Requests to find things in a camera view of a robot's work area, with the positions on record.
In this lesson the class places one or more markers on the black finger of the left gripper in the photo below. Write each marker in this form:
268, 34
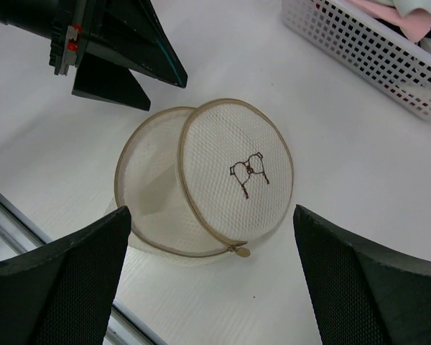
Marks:
100, 80
129, 34

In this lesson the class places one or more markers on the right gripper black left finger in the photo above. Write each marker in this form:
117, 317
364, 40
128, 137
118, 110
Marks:
62, 292

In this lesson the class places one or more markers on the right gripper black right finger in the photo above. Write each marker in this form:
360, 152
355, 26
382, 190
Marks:
362, 292

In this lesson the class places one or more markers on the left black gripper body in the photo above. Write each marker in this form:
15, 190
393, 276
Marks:
64, 23

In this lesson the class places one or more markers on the beige trimmed mesh laundry bag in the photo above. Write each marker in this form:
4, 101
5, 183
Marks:
202, 183

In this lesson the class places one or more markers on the pink bra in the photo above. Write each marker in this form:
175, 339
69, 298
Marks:
414, 26

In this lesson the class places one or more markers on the white plastic basket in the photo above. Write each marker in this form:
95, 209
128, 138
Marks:
389, 62

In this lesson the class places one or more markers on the aluminium mounting rail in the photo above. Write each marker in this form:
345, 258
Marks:
20, 235

